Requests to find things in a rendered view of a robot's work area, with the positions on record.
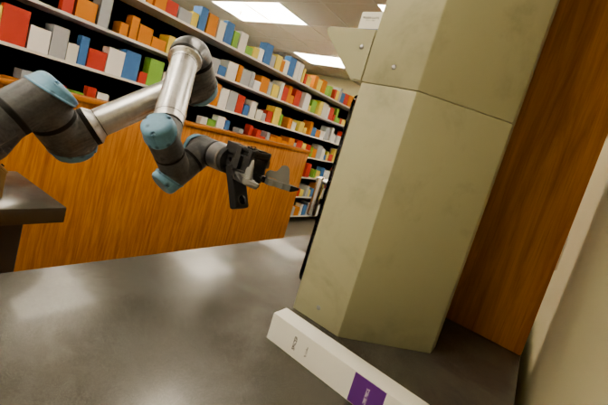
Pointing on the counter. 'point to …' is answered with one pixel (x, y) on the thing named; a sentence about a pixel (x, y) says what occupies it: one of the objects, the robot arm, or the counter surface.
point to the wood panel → (542, 166)
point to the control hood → (353, 49)
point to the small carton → (370, 20)
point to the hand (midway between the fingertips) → (280, 191)
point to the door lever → (316, 195)
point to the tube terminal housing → (428, 139)
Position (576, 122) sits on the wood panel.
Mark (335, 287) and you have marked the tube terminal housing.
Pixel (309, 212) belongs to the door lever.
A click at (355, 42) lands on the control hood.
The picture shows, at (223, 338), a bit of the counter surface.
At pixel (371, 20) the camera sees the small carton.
